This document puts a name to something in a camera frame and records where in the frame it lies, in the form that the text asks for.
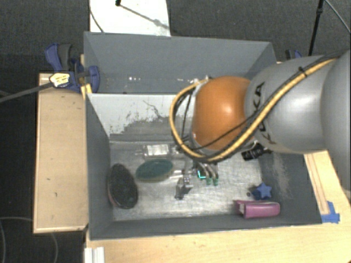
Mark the blue star toy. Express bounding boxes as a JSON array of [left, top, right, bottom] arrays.
[[249, 182, 273, 201]]

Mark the dark green oval sponge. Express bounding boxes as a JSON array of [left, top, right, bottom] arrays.
[[135, 158, 174, 182]]

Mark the black oval brush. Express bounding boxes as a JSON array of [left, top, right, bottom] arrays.
[[106, 163, 139, 210]]

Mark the black cylinder on white bracket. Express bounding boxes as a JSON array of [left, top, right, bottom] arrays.
[[241, 142, 273, 162]]

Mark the pale wood board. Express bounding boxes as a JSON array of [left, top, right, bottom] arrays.
[[32, 72, 90, 234]]

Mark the purple stapler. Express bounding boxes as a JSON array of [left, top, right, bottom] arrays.
[[233, 199, 281, 220]]

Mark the grey metal bin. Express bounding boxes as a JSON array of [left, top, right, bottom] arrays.
[[83, 31, 323, 241]]

